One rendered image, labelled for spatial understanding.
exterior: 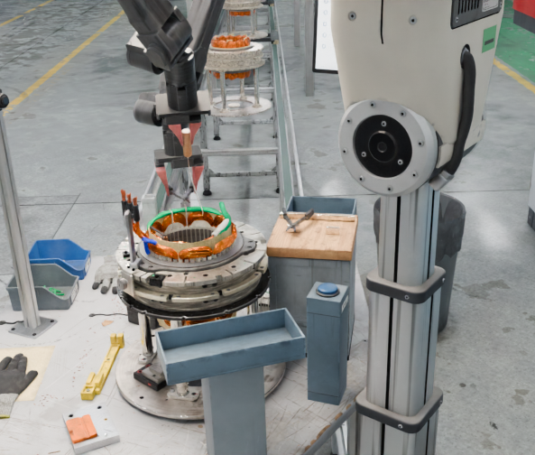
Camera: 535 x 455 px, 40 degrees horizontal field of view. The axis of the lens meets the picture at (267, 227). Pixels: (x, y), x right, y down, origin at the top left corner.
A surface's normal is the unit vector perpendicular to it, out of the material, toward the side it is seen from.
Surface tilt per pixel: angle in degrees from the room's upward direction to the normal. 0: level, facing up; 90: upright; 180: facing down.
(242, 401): 90
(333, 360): 90
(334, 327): 90
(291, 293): 90
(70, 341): 0
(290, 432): 0
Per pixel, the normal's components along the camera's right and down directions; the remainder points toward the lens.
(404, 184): -0.59, 0.34
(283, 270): -0.18, 0.40
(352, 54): -0.55, 0.62
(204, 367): 0.29, 0.38
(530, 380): -0.03, -0.91
